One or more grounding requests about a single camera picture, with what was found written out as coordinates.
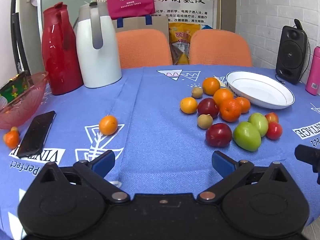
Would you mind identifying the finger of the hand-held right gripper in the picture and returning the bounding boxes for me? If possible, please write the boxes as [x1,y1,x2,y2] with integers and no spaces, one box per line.
[294,144,320,173]

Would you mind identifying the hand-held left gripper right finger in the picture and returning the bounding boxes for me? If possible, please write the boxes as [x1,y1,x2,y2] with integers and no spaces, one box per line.
[197,151,292,204]

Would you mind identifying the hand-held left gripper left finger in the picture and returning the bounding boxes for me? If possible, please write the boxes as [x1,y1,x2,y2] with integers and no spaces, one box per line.
[37,150,130,204]

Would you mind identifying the dark red apple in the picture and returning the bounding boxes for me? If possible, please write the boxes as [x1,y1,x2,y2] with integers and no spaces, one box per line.
[205,123,233,148]
[197,98,220,119]

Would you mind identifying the orange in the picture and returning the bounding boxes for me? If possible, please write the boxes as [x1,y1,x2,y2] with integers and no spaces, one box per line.
[99,115,118,136]
[213,88,234,105]
[202,77,221,96]
[180,97,198,115]
[235,96,251,114]

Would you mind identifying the green apple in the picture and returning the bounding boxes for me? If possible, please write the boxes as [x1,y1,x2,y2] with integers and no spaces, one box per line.
[248,112,269,137]
[233,121,262,152]

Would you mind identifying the red orange tomato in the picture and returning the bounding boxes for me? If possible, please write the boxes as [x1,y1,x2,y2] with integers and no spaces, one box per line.
[265,121,283,140]

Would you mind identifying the small brown fruit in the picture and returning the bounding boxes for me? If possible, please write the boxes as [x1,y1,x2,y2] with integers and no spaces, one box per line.
[191,86,203,99]
[197,114,214,130]

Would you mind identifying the small red yellow apple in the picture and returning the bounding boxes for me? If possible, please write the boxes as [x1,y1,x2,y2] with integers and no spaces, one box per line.
[264,112,279,124]

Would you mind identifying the deep orange tangerine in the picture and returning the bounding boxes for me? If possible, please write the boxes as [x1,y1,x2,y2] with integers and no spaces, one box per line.
[219,98,242,123]

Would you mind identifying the white plate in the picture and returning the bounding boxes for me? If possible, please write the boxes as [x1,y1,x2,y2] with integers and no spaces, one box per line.
[226,71,295,110]

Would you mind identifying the blue printed tablecloth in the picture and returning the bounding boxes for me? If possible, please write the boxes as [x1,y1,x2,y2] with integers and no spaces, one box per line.
[0,64,320,240]

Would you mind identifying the black smartphone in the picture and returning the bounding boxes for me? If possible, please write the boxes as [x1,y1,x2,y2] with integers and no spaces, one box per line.
[16,110,56,158]

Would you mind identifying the pink bottle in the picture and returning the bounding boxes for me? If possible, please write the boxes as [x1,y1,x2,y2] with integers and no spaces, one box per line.
[305,46,320,96]

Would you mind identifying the small tangerine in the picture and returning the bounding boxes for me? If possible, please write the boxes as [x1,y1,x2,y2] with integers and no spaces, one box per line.
[3,131,20,149]

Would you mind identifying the white thermos jug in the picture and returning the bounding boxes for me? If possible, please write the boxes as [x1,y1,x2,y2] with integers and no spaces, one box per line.
[76,1,122,89]

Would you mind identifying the pink plastic bowl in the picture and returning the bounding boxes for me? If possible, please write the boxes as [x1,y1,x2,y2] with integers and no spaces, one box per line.
[0,71,49,130]

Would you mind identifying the black speaker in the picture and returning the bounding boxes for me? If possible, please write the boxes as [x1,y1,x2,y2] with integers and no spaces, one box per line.
[275,19,308,85]

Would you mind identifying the red thermos jug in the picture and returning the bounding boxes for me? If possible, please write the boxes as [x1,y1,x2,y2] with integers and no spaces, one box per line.
[41,2,84,96]

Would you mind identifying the orange chair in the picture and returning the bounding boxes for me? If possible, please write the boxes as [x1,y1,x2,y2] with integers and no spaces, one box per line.
[115,29,173,69]
[189,29,253,67]

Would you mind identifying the gold green foil packet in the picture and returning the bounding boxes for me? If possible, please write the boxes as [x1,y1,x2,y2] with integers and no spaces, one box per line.
[0,70,32,104]

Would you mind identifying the yellow plastic bag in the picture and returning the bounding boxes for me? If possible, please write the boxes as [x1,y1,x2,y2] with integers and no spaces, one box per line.
[169,22,202,65]

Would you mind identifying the brown paper bag blue handles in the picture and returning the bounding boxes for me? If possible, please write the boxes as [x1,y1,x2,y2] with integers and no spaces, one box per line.
[112,15,170,45]

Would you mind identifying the white wall poster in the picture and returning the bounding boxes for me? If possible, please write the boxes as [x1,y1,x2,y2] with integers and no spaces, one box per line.
[152,0,218,30]

